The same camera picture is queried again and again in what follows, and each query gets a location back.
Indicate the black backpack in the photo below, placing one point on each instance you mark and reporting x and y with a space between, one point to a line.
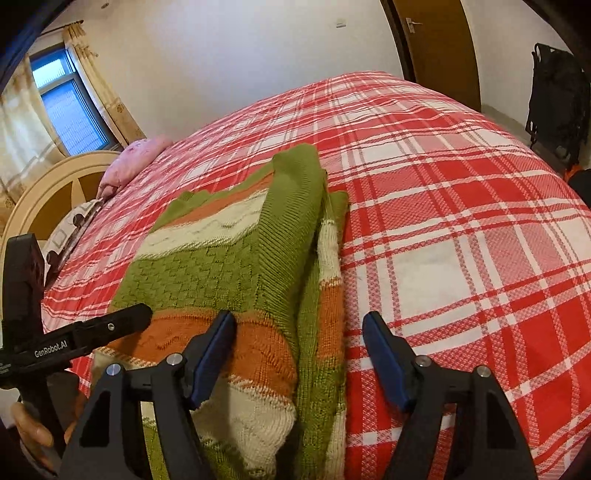
556 101

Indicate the beige patterned curtain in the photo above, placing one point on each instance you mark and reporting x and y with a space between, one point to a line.
106 97
21 147

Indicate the pink pillow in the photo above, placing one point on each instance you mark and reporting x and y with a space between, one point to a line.
134 159

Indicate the person's left hand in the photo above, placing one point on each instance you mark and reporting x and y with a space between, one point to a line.
28 427

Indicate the cream wooden headboard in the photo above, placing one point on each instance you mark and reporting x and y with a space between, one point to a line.
41 184

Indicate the white patterned pillow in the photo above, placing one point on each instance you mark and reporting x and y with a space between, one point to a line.
69 235

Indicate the red plaid blanket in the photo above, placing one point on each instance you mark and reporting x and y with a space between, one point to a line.
461 230

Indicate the brown wooden door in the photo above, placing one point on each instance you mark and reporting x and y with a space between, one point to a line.
443 50

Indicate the window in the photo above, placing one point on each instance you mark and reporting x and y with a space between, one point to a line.
69 106

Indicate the orange object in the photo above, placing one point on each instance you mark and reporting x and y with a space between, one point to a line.
579 174

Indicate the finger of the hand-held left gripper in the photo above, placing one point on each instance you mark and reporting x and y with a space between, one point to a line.
115 325

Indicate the green striped knit sweater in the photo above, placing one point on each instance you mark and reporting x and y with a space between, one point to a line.
221 258

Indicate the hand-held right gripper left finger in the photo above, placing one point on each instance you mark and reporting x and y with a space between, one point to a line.
213 355

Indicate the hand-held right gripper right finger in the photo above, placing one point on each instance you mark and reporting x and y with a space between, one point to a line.
385 357

